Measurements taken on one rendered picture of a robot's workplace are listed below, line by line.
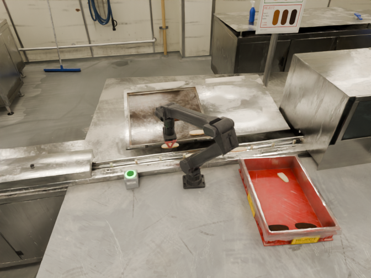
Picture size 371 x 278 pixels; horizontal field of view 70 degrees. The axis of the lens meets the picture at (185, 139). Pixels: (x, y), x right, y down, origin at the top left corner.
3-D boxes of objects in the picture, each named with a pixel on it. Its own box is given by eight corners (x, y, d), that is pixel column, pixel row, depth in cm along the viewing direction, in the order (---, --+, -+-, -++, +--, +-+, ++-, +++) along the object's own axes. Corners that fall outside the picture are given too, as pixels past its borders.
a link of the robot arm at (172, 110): (215, 140, 102) (235, 130, 107) (213, 127, 99) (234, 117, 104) (158, 116, 134) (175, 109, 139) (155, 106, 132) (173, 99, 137)
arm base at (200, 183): (183, 188, 141) (205, 187, 141) (183, 178, 135) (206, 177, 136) (182, 177, 147) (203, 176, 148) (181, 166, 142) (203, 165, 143)
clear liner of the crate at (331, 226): (262, 249, 114) (266, 236, 108) (236, 168, 151) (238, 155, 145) (336, 242, 116) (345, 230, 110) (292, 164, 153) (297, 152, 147)
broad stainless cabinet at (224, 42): (228, 111, 345) (237, 31, 280) (208, 76, 425) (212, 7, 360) (360, 97, 371) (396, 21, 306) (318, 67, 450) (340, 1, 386)
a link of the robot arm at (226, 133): (229, 155, 99) (247, 144, 104) (211, 123, 100) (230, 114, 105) (184, 175, 138) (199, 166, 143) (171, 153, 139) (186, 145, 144)
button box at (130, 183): (125, 194, 142) (122, 180, 135) (125, 183, 148) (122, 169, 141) (141, 192, 144) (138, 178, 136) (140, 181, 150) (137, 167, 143)
